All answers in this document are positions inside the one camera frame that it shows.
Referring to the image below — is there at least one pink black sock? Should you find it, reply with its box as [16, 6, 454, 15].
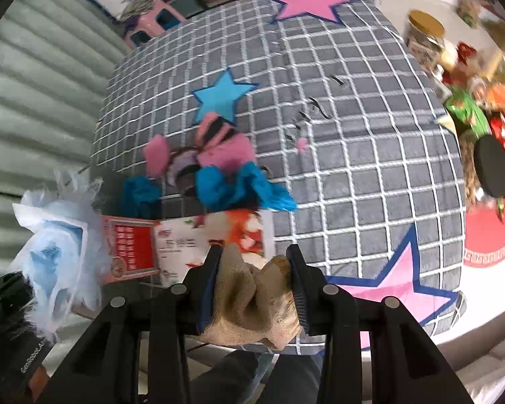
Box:
[194, 111, 257, 173]

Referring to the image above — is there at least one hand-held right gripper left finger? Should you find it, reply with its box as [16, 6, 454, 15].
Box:
[36, 244, 225, 404]

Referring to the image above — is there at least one beige knitted sock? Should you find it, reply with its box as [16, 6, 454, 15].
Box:
[199, 244, 302, 351]

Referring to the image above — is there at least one grey checked star blanket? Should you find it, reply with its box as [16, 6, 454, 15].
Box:
[88, 0, 468, 352]

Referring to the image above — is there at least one small blue sock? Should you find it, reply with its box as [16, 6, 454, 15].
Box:
[119, 175, 163, 220]

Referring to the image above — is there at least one plain pink sock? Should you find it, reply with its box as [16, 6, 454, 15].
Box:
[143, 135, 172, 178]

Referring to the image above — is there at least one red round mat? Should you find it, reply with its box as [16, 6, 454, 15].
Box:
[463, 206, 505, 269]

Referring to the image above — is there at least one glass jar gold lid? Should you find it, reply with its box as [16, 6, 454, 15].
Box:
[405, 9, 447, 68]

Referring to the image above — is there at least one purple striped sock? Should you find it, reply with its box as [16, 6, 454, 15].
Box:
[165, 147, 200, 196]

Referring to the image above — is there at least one red white cardboard box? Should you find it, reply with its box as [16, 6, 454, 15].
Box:
[99, 208, 276, 289]

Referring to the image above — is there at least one white blue plastic bag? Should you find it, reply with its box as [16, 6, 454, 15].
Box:
[10, 172, 107, 339]

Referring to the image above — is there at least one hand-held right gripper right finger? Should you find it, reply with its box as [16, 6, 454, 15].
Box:
[285, 244, 475, 404]

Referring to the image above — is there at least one pink plastic stool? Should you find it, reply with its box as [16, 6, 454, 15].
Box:
[123, 0, 187, 49]

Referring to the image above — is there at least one large blue sock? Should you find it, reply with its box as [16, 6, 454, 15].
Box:
[194, 162, 299, 213]

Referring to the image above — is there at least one green snack packet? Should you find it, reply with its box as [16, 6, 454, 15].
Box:
[444, 86, 491, 137]

